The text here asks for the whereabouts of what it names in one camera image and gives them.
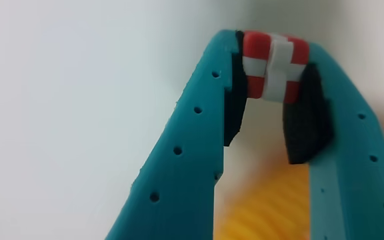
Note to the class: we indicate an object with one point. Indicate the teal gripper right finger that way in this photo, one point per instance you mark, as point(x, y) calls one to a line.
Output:
point(348, 173)

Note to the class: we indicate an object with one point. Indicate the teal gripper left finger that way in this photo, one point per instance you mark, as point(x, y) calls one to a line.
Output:
point(182, 173)

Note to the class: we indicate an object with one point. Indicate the red and white cube piece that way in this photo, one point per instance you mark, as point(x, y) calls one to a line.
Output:
point(257, 46)

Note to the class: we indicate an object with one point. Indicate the yellow lattice basket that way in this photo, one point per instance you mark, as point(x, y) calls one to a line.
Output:
point(265, 206)

